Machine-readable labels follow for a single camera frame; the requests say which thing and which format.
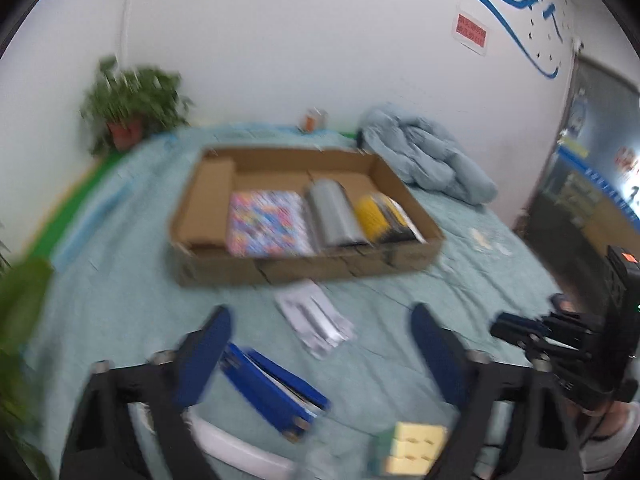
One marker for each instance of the white plastic package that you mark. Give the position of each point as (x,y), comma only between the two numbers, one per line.
(313,317)

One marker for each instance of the cardboard tray box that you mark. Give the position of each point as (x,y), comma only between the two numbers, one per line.
(198,229)

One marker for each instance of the colourful patterned book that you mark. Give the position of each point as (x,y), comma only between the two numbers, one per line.
(267,224)

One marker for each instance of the light blue puffer jacket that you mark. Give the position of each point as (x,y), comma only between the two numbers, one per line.
(423,153)

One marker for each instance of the light green quilted blanket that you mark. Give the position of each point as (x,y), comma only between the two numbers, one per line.
(115,297)

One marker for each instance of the blue stapler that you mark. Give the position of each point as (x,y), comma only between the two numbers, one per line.
(286,401)

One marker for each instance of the red wall notice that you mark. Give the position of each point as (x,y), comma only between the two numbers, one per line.
(469,32)

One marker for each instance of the glass jar orange label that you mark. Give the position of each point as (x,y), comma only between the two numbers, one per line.
(314,120)

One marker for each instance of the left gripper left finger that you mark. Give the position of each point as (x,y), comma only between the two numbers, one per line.
(198,356)

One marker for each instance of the large leaf green plant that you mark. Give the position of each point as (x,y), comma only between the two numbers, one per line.
(24,285)

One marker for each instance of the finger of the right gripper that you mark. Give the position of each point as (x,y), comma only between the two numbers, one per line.
(520,332)

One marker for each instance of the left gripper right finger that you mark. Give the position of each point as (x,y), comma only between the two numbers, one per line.
(443,355)

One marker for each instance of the pastel rubik's cube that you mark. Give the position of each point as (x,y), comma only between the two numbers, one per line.
(406,450)

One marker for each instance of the white hair dryer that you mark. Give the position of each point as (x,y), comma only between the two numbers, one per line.
(236,453)

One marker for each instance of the potted green plant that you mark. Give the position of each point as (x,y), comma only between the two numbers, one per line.
(124,106)

